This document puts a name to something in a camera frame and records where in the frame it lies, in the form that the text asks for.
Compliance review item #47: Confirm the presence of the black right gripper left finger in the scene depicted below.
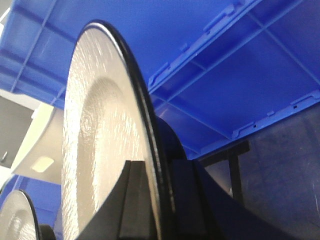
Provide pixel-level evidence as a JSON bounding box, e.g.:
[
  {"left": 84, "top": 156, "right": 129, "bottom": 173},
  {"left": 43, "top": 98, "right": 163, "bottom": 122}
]
[{"left": 77, "top": 160, "right": 157, "bottom": 240}]

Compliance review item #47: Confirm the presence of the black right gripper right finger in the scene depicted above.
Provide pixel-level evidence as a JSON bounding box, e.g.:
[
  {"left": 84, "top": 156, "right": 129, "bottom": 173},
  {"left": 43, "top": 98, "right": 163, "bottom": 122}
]
[{"left": 169, "top": 158, "right": 320, "bottom": 240}]

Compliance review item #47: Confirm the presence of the cream plate black rim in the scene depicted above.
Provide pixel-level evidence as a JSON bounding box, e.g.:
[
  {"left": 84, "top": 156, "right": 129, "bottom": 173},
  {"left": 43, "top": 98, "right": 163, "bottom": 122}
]
[
  {"left": 0, "top": 189, "right": 40, "bottom": 240},
  {"left": 61, "top": 20, "right": 186, "bottom": 240}
]

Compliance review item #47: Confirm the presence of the black tape line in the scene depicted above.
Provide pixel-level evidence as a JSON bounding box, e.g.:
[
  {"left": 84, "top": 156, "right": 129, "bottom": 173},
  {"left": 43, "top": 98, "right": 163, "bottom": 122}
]
[{"left": 197, "top": 140, "right": 250, "bottom": 205}]

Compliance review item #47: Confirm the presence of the cream plastic bin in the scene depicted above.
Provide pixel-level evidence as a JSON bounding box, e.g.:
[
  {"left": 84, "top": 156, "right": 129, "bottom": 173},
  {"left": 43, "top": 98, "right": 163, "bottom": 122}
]
[{"left": 11, "top": 103, "right": 64, "bottom": 185}]

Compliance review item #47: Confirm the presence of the large blue plastic crate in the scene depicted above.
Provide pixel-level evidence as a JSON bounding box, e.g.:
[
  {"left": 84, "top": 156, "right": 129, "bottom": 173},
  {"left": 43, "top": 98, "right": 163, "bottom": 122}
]
[{"left": 0, "top": 0, "right": 320, "bottom": 161}]

